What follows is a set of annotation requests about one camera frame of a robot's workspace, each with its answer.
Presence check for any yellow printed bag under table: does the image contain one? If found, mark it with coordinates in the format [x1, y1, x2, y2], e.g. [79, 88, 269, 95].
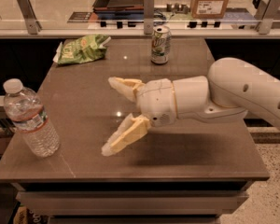
[13, 206, 48, 224]

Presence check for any left metal glass bracket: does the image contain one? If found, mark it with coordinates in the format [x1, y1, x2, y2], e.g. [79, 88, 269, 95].
[17, 0, 41, 35]

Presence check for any metal glass bracket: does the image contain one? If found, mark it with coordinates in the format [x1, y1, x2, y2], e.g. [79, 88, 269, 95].
[256, 0, 280, 35]
[17, 0, 41, 35]
[144, 0, 154, 35]

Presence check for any green white soda can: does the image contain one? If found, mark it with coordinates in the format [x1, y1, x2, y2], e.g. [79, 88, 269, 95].
[151, 25, 171, 64]

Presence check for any clear plastic water bottle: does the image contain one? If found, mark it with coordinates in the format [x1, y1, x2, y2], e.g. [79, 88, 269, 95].
[3, 78, 60, 158]

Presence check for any right metal glass bracket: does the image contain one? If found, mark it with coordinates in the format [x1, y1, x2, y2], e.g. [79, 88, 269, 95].
[256, 0, 280, 35]

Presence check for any middle metal glass bracket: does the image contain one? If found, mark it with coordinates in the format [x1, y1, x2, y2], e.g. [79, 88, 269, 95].
[144, 0, 154, 35]

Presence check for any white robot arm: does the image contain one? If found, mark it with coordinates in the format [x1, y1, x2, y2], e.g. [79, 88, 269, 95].
[102, 58, 280, 156]

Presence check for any brown cardboard box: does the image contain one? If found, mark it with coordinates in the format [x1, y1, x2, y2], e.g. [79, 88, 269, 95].
[190, 0, 229, 19]

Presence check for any green jalapeno chip bag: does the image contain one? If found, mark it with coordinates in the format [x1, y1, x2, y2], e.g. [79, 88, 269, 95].
[53, 35, 111, 65]

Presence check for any grey table drawer front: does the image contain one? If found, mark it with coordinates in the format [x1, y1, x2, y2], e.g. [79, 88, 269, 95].
[17, 190, 248, 216]

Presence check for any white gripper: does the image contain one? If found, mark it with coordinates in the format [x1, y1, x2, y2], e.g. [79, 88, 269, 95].
[102, 77, 177, 157]

